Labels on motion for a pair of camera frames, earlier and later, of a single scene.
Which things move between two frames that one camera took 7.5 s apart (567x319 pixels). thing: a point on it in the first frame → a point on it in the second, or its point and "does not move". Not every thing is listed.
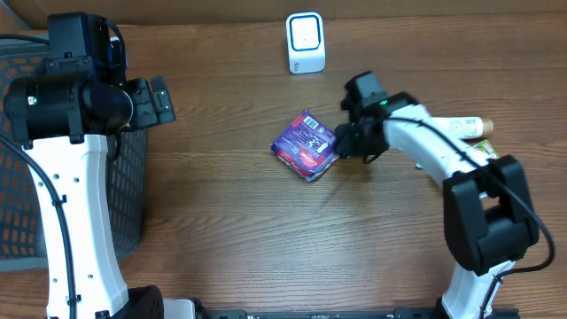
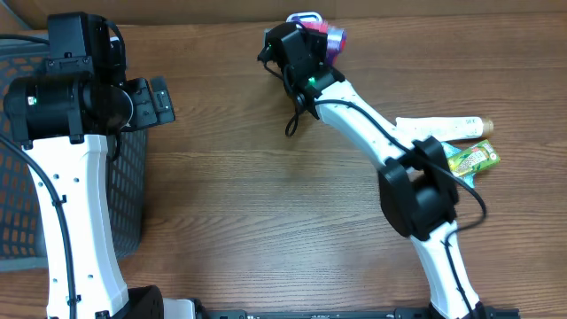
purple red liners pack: x=306 y=147 → x=337 y=38
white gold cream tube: x=465 y=128 does not move
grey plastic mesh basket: x=20 y=232 does not move
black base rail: x=337 y=314 does not move
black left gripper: x=144 y=105 does not move
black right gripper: x=354 y=138 → x=282 y=37
